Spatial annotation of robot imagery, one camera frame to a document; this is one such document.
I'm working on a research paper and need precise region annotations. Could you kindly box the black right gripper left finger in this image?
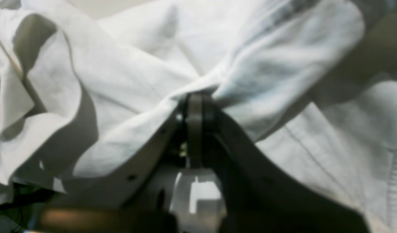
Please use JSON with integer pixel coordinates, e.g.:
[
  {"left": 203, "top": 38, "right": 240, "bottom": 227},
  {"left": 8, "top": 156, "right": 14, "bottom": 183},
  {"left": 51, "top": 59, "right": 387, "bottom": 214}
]
[{"left": 30, "top": 93, "right": 202, "bottom": 233}]

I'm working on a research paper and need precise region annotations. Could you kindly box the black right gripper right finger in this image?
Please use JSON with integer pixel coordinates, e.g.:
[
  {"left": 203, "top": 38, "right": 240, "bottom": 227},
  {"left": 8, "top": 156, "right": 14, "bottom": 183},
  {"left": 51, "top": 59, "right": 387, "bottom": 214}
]
[{"left": 203, "top": 95, "right": 370, "bottom": 233}]

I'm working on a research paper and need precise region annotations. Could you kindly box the white t-shirt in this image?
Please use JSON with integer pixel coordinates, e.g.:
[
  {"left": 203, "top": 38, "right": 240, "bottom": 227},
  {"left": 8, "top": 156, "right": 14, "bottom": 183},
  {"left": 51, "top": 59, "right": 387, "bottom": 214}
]
[{"left": 0, "top": 0, "right": 397, "bottom": 233}]

